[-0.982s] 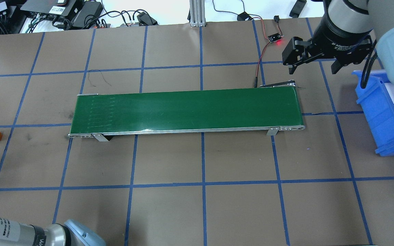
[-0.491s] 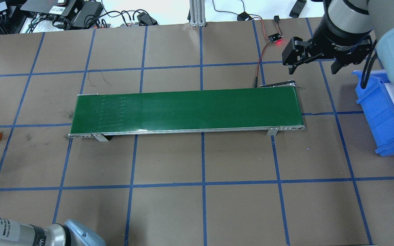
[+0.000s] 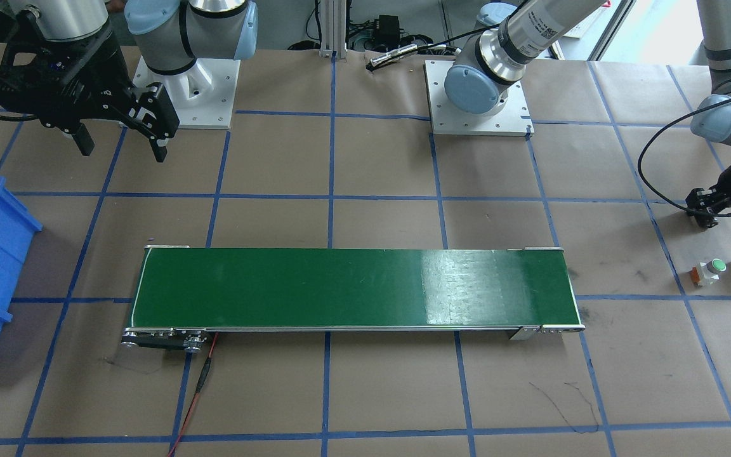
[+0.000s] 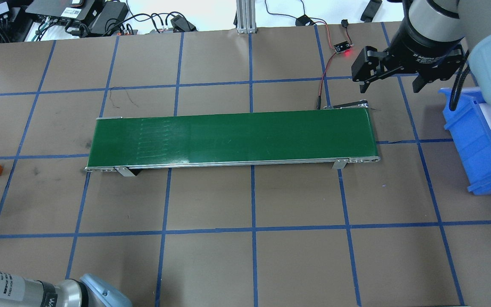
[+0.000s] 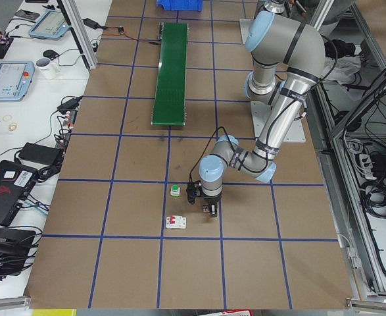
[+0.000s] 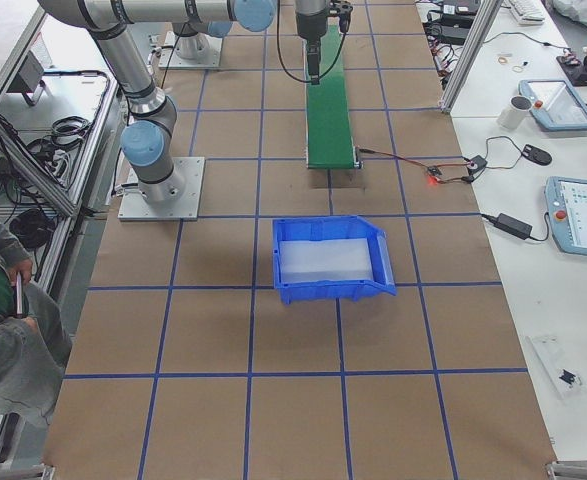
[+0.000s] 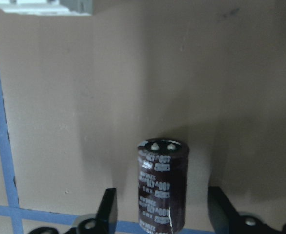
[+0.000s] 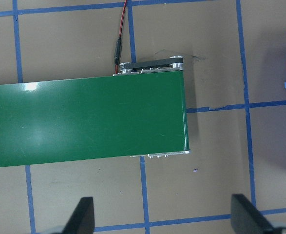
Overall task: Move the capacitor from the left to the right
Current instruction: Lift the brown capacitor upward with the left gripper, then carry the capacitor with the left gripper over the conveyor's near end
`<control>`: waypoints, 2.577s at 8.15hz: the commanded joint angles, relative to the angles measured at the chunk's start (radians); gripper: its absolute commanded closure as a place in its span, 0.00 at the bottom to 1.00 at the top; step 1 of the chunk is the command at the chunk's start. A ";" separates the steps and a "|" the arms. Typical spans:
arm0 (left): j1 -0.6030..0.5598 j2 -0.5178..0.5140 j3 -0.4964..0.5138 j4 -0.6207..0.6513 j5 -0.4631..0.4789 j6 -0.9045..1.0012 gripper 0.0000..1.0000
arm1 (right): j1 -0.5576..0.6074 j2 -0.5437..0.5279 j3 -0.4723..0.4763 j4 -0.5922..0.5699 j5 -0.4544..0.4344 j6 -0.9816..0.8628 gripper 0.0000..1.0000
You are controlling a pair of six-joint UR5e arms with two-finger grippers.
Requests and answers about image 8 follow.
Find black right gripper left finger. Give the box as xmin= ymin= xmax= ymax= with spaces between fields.
xmin=62 ymin=197 xmax=95 ymax=234

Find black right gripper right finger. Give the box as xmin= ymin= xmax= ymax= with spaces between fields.
xmin=230 ymin=194 xmax=272 ymax=234

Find green conveyor belt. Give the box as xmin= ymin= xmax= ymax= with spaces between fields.
xmin=0 ymin=56 xmax=190 ymax=167

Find red black power cable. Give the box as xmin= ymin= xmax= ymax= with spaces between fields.
xmin=112 ymin=0 xmax=129 ymax=74

